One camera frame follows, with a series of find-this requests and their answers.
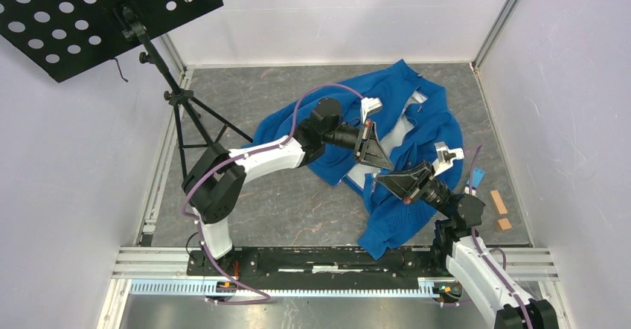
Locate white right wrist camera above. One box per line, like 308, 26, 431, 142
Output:
432, 141, 464, 176

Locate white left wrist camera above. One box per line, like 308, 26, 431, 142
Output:
360, 97, 382, 123

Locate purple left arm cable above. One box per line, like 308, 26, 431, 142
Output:
180, 83, 365, 307

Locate long wooden block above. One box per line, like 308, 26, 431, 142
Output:
490, 190, 508, 215

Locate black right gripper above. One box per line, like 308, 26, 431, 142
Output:
374, 159, 452, 219

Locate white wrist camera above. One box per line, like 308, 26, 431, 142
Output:
360, 97, 382, 123
432, 141, 464, 176

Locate blue zip-up jacket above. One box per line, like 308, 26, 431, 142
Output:
252, 60, 464, 260

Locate small blue block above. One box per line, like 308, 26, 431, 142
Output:
466, 167, 485, 191

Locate small wooden block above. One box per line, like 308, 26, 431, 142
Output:
495, 218, 513, 232

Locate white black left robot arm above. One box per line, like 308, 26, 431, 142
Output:
182, 98, 394, 275

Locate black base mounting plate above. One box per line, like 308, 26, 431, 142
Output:
186, 246, 451, 291

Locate aluminium frame rail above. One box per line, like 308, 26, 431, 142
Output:
110, 247, 560, 298

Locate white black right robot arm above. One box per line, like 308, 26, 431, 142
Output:
376, 162, 560, 328

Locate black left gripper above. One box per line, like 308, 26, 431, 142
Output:
323, 121, 394, 172

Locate black perforated music stand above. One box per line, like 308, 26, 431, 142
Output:
0, 0, 253, 177

